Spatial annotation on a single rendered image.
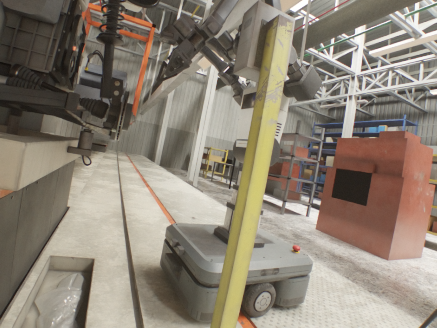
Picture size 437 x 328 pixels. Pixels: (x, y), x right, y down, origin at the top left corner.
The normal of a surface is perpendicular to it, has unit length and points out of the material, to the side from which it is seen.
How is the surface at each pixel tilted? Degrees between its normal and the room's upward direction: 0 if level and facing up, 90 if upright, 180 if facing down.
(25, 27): 90
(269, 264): 45
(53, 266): 90
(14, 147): 90
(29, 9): 90
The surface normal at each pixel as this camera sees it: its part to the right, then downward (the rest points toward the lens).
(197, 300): -0.47, -0.12
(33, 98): 0.10, -0.01
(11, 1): 0.36, 0.04
